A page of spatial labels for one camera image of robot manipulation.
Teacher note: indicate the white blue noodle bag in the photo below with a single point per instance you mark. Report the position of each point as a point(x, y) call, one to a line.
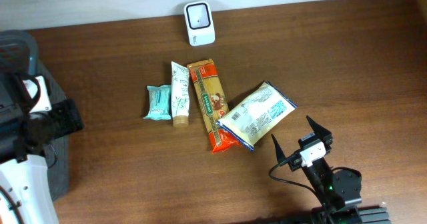
point(257, 114)

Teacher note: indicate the orange spaghetti packet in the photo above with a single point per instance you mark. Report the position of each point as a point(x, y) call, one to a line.
point(212, 103)

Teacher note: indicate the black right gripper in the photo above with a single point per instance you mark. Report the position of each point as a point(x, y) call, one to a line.
point(297, 160)

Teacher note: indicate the black aluminium arm base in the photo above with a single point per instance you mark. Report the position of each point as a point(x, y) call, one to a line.
point(373, 215)

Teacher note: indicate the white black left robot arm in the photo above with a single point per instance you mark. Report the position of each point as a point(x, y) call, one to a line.
point(25, 195)

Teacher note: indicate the white floral cream tube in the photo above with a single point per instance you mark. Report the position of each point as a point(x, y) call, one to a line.
point(179, 95)

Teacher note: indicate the white barcode scanner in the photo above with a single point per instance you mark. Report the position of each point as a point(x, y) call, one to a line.
point(199, 23)

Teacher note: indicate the teal wet wipes pack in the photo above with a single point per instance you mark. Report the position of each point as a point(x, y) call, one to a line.
point(159, 102)

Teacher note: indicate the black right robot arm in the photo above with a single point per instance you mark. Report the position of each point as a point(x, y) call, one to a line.
point(337, 189)

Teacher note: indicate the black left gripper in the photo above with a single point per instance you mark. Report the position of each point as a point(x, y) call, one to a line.
point(78, 117)

